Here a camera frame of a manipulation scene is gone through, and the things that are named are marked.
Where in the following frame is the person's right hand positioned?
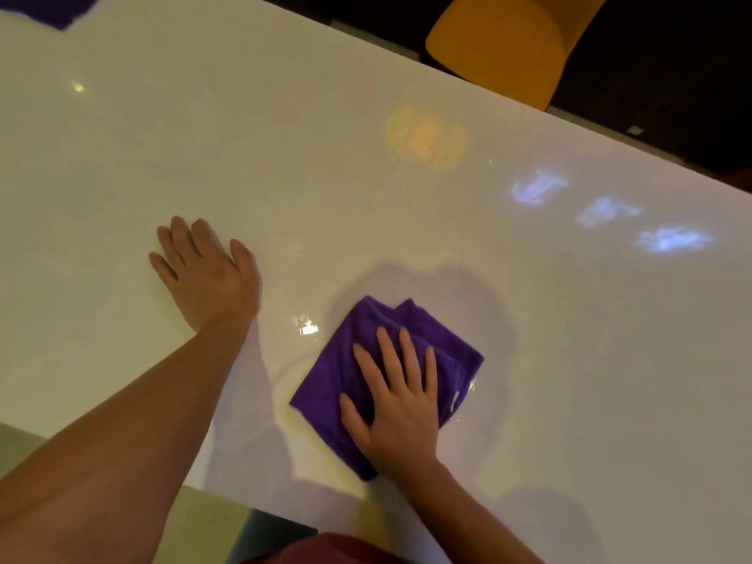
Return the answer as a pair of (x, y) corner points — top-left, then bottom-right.
(339, 326), (441, 477)

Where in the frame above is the person's left hand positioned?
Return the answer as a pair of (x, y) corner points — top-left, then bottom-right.
(148, 216), (263, 334)

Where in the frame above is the purple cleaning cloth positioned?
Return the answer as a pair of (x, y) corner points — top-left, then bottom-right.
(289, 295), (485, 482)

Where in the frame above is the person's left forearm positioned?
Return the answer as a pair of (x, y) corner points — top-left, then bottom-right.
(0, 314), (257, 564)

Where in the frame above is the person's right forearm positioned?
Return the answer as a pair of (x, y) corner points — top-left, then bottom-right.
(376, 459), (546, 564)

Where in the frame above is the person's maroon clothing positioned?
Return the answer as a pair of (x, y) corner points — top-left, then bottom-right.
(244, 532), (415, 564)

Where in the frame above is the teal chair seat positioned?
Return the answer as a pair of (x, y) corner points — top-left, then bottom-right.
(226, 507), (319, 564)

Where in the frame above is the yellow chair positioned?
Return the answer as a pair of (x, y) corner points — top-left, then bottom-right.
(425, 0), (612, 112)

